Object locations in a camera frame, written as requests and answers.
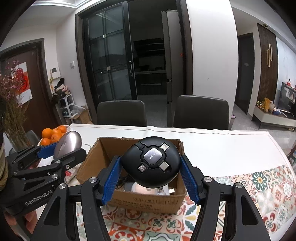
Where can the grey chair at left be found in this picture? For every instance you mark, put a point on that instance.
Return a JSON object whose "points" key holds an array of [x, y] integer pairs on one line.
{"points": [[33, 138]]}

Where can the patterned table runner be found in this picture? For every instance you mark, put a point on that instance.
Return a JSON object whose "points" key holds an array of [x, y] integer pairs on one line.
{"points": [[272, 191]]}

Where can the white fruit basket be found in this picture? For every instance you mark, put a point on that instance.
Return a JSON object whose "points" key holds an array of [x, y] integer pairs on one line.
{"points": [[60, 129]]}

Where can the white square charger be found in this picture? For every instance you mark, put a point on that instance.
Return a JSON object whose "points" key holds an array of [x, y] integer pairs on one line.
{"points": [[165, 190]]}

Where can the black glass sliding door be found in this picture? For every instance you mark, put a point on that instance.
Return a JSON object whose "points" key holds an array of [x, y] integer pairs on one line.
{"points": [[108, 52]]}

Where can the grey refrigerator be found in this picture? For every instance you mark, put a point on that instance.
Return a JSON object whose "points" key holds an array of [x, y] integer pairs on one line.
{"points": [[174, 61]]}

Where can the television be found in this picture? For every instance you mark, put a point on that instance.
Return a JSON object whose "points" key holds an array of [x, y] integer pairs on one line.
{"points": [[287, 98]]}

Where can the dark dining chair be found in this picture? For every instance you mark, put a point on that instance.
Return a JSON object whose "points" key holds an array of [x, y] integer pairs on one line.
{"points": [[122, 113], [201, 112]]}

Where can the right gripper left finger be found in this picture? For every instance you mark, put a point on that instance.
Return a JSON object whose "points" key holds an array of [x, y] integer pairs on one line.
{"points": [[58, 221]]}

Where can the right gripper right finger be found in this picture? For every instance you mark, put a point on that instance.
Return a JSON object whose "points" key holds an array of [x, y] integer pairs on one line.
{"points": [[242, 219]]}

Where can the right dark dining chair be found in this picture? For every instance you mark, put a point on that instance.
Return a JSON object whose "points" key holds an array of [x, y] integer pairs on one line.
{"points": [[201, 112]]}

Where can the dried purple flowers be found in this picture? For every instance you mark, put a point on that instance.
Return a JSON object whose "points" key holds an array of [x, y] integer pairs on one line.
{"points": [[12, 80]]}

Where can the orange fruit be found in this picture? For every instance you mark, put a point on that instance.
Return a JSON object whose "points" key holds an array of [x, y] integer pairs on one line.
{"points": [[45, 142], [55, 137], [47, 133]]}

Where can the white shoe rack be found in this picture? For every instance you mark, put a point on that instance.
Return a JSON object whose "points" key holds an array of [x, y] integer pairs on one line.
{"points": [[66, 107]]}

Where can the floral fabric tissue pouch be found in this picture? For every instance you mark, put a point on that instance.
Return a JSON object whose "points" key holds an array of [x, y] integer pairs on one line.
{"points": [[70, 177]]}

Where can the person's left hand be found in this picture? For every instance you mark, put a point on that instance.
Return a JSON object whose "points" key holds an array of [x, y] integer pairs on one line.
{"points": [[30, 220]]}

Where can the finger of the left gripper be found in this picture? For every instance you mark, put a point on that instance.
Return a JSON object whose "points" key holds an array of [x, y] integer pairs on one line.
{"points": [[25, 158], [53, 174]]}

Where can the left dark dining chair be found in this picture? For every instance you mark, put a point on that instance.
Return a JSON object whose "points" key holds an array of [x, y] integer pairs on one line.
{"points": [[122, 113]]}

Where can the dark wooden panel door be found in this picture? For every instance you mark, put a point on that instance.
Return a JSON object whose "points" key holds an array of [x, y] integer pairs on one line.
{"points": [[269, 64]]}

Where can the glass vase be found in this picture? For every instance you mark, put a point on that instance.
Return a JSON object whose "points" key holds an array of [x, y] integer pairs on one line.
{"points": [[18, 139]]}

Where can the rose gold egg-shaped device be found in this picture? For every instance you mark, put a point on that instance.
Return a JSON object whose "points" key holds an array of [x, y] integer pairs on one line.
{"points": [[69, 142]]}

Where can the black round cable hub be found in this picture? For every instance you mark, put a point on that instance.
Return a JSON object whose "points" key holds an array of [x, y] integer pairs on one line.
{"points": [[152, 162]]}

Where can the brown entrance door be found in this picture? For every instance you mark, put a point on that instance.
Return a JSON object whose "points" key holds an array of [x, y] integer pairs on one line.
{"points": [[30, 57]]}

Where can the pink round doll head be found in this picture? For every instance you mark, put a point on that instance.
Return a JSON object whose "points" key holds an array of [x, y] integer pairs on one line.
{"points": [[136, 188]]}

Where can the white TV cabinet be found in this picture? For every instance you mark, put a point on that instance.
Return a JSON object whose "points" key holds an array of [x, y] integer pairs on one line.
{"points": [[268, 119]]}

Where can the brown cardboard box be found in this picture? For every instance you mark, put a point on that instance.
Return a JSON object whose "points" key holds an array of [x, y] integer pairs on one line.
{"points": [[128, 194]]}

